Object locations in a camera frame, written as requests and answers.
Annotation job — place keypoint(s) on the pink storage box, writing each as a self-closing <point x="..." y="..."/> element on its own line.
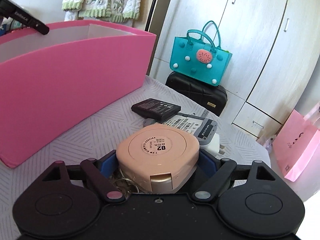
<point x="75" y="75"/>

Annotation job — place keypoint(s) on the white wardrobe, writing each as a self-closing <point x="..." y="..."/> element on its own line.
<point x="262" y="42"/>

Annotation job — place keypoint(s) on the teal felt handbag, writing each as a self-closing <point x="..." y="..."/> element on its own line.
<point x="200" y="60"/>

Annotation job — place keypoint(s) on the white charger plug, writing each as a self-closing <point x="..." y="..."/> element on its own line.
<point x="212" y="146"/>

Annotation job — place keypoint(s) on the clear plastic bag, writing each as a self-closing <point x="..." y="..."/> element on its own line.
<point x="268" y="142"/>

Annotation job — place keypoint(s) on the black rack pole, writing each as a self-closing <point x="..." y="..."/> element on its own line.
<point x="156" y="17"/>

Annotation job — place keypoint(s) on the black flat battery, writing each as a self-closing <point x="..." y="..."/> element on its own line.
<point x="156" y="108"/>

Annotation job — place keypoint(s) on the white portable wifi router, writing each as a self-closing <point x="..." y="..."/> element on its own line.
<point x="186" y="124"/>

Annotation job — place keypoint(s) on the beige compact case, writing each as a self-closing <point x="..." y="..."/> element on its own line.
<point x="157" y="155"/>

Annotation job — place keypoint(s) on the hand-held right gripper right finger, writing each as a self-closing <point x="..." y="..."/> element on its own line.
<point x="208" y="161"/>

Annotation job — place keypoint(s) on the pink shopping bag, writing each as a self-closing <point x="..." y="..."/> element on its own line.
<point x="297" y="145"/>

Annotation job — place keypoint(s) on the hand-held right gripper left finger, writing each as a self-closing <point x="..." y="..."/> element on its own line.
<point x="108" y="163"/>

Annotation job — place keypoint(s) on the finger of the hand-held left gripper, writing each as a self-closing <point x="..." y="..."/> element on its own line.
<point x="27" y="17"/>

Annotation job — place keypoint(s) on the black quilted case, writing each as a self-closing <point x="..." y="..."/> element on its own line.
<point x="195" y="92"/>

